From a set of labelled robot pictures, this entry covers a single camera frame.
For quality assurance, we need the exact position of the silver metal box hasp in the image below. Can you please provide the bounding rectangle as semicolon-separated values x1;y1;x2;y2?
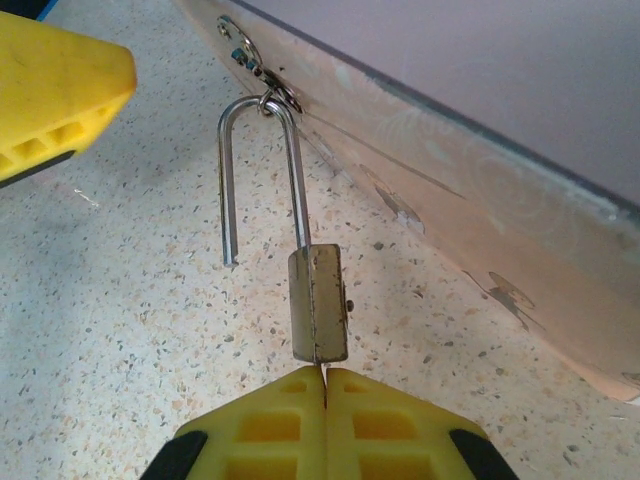
216;14;305;115

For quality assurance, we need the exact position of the brass padlock with long shackle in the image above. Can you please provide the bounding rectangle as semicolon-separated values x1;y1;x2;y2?
217;94;351;364

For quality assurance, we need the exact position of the pink wedding cartoon tin box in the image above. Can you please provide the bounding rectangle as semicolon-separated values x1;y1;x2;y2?
174;0;640;404

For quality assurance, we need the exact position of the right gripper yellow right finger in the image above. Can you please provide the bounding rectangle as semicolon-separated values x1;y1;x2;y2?
325;368;521;480

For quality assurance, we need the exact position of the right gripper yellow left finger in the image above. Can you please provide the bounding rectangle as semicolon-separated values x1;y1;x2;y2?
139;365;327;480

